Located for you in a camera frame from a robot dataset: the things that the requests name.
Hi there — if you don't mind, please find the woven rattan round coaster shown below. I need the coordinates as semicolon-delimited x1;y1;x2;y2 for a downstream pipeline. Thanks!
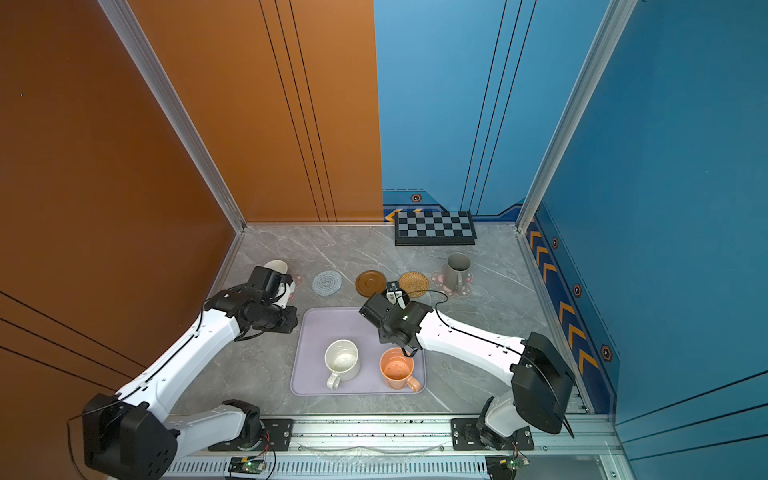
399;271;430;298

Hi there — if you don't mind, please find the brown wooden round coaster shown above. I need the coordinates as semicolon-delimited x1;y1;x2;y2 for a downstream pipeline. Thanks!
355;270;387;298

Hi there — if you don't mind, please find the white mug purple handle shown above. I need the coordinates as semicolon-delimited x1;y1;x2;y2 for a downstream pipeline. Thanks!
264;259;296;303

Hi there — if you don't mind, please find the pink cherry blossom coaster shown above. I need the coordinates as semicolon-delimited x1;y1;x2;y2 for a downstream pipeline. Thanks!
430;265;473;297

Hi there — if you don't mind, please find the clear glass round coaster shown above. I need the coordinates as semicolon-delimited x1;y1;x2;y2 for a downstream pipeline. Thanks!
312;270;343;297

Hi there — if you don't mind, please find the grey mug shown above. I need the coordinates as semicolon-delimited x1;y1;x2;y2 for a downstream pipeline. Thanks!
444;253;472;271

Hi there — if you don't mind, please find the black mug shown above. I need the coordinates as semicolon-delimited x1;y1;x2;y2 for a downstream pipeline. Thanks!
385;287;410;309

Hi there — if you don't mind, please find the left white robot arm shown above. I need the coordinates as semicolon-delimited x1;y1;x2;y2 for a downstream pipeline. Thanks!
80;260;298;479

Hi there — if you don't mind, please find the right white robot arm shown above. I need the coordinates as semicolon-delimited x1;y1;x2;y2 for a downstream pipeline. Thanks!
359;287;576;450

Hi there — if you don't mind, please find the orange mug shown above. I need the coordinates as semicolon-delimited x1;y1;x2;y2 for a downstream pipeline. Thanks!
379;348;422;393

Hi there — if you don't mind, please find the lavender serving tray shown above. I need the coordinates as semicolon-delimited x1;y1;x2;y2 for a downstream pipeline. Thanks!
290;307;415;396

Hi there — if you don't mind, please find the white cream mug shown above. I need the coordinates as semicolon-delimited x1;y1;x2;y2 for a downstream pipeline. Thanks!
324;339;361;390

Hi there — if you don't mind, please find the black checkered chess board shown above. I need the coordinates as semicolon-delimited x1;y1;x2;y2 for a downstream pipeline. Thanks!
394;211;477;246

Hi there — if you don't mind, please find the left green circuit board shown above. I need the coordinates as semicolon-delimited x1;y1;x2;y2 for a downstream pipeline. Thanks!
227;456;267;479

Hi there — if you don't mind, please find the green circuit board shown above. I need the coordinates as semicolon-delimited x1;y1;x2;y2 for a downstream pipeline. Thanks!
227;456;267;479
485;456;530;480

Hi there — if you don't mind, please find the right green circuit board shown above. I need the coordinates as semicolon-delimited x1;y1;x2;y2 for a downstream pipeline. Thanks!
485;456;530;480

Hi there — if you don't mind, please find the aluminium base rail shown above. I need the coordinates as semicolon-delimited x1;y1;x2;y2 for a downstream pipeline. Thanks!
161;414;634;479

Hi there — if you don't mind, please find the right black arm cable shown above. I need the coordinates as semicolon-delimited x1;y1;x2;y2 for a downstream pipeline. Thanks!
407;289;576;439

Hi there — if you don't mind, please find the aluminium corner post left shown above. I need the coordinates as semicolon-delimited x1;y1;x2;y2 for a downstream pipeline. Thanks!
97;0;248;233

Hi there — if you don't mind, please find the aluminium corner post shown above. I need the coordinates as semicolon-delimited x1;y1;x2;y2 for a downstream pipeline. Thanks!
97;0;248;233
515;0;638;234

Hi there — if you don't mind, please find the aluminium corner post right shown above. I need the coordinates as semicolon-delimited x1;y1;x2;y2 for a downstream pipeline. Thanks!
515;0;638;234

